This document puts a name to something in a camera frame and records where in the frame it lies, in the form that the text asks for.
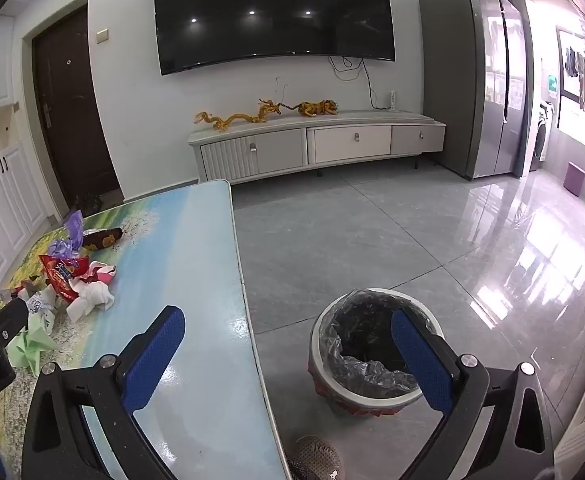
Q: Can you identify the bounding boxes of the brown knitted slipper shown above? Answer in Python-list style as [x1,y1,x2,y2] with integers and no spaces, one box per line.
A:
[292,435,345,480]

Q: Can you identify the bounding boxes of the white washing machine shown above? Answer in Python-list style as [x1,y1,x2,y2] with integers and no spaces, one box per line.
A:
[532,101,557,171]

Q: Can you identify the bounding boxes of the dark shoes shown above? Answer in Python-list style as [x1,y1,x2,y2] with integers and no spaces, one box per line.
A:
[75,192,106,213]

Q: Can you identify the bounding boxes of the purple stool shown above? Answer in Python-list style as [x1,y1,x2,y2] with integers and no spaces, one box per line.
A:
[562,161,585,197]

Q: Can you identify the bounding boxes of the white printed wrapper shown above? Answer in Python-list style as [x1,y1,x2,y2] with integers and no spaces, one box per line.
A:
[25,285,59,333]

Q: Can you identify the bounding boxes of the pink white wrapper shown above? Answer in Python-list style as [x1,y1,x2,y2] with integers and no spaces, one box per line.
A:
[86,260,118,286]

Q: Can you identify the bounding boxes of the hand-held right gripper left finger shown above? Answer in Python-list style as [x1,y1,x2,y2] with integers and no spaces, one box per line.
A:
[21,305,188,480]

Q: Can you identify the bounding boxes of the purple foil wrapper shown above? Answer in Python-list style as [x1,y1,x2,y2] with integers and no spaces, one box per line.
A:
[64,209,84,251]

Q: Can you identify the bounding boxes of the television cables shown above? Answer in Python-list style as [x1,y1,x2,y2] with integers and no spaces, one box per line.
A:
[328,56,390,110]

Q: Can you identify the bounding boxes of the clear plastic bin liner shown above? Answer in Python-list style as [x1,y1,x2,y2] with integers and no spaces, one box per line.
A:
[317,290,440,398]

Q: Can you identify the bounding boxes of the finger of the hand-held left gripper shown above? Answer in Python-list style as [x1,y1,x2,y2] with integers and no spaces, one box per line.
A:
[0,299,29,348]

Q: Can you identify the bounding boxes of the black wall television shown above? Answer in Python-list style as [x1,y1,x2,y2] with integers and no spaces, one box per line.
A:
[153,0,397,77]

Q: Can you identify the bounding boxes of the white tissue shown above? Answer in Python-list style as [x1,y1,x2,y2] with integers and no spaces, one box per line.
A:
[66,282,116,322]

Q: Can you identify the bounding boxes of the dark brown door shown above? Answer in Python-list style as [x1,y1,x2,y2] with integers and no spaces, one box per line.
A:
[31,4,123,208]

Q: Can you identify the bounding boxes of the brown snack packet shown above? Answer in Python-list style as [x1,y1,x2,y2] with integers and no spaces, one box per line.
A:
[81,227,124,251]

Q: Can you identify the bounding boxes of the round trash bin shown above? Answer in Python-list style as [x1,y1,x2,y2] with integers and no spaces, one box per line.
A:
[308,287,447,418]

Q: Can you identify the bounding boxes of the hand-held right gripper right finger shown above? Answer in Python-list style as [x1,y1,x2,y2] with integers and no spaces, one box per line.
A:
[389,306,555,480]

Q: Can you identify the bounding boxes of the golden dragon figurine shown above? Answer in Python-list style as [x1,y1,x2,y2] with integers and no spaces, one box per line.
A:
[194,97,298,131]

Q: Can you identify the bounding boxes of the red snack packet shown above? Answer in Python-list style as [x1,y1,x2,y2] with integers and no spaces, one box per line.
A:
[39,254,90,303]

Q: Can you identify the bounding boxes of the hanging clothes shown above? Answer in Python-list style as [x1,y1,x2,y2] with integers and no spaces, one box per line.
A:
[563,46,585,111]

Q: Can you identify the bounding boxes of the golden tiger figurine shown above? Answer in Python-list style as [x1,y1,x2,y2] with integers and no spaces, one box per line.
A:
[297,100,339,117]

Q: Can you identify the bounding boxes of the white television cabinet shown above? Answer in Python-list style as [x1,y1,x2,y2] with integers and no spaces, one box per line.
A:
[187,109,447,184]

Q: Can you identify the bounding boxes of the white base cabinet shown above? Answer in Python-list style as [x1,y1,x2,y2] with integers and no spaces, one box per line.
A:
[0,140,50,321]

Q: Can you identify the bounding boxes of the green paper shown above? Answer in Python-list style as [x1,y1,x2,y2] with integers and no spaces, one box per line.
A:
[6,327,59,373]

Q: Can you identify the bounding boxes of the landscape print table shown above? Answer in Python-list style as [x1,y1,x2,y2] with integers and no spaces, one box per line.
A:
[0,180,300,480]

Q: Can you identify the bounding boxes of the steel refrigerator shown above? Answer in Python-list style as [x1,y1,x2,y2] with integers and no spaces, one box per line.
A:
[416,0,530,181]

